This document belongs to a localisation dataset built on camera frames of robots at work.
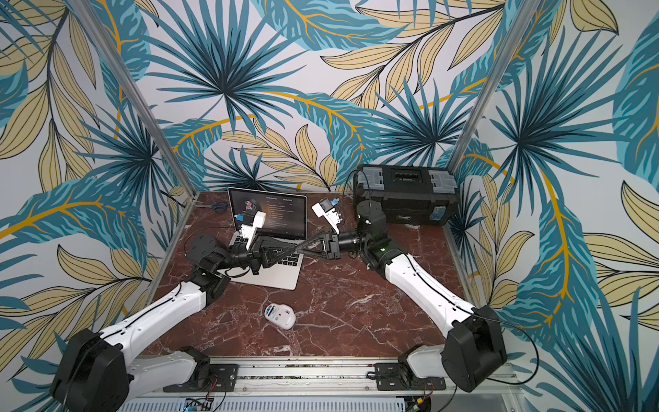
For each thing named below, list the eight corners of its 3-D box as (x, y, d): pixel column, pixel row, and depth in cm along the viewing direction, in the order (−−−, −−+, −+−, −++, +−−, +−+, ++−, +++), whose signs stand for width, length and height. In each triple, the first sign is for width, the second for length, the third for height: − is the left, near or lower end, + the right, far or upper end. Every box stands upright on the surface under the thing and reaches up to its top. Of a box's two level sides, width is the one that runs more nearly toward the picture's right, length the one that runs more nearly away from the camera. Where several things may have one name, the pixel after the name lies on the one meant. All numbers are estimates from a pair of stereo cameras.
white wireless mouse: (263, 318, 86) (261, 314, 84) (274, 301, 90) (272, 297, 87) (289, 333, 83) (288, 330, 81) (300, 315, 87) (299, 311, 84)
